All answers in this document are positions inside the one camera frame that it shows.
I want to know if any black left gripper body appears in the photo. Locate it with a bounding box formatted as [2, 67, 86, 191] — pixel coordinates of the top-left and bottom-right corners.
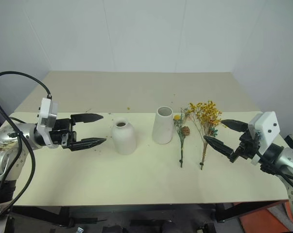
[49, 118, 77, 149]

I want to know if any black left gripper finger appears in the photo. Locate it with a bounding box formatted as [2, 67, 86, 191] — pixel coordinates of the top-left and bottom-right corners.
[69, 137, 107, 152]
[70, 113, 104, 126]

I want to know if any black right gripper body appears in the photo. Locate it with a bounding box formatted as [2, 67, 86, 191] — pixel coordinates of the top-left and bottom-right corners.
[228, 129, 260, 164]

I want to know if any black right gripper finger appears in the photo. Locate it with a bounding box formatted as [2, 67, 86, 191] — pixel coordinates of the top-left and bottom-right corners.
[220, 119, 248, 133]
[203, 135, 235, 158]

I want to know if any white rounded bottle vase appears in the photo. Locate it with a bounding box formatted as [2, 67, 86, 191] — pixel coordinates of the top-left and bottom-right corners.
[111, 116, 137, 156]

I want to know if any white tapered cone vase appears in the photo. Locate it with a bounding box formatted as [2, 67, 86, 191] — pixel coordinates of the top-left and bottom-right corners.
[152, 106, 174, 145]

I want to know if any yellow dried flower bunch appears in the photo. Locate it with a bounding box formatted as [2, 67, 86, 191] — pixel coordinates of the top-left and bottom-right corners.
[186, 100, 228, 170]

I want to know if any yellow ball and brown flower sprig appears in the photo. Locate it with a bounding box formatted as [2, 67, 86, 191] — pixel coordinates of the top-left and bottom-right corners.
[173, 106, 191, 168]

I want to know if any orange floor mat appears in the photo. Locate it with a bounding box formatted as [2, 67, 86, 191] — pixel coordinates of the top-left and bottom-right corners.
[239, 200, 293, 233]

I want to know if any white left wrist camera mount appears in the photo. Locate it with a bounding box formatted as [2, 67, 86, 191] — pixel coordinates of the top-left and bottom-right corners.
[36, 97, 59, 148]

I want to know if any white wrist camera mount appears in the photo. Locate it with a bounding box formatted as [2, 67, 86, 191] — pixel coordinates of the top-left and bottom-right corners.
[36, 97, 59, 148]
[248, 111, 281, 166]

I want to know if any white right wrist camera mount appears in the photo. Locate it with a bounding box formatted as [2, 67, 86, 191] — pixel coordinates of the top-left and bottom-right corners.
[248, 111, 281, 166]

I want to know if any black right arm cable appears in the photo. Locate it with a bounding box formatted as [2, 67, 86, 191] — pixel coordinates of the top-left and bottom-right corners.
[255, 135, 293, 192]

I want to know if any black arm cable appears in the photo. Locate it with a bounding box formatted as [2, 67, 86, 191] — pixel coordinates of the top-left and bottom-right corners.
[0, 71, 52, 220]
[255, 135, 293, 192]

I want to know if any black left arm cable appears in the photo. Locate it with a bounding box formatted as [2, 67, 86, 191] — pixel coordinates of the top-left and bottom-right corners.
[0, 71, 52, 220]

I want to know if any black table frame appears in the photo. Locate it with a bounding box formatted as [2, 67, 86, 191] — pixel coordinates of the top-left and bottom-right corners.
[5, 199, 290, 228]

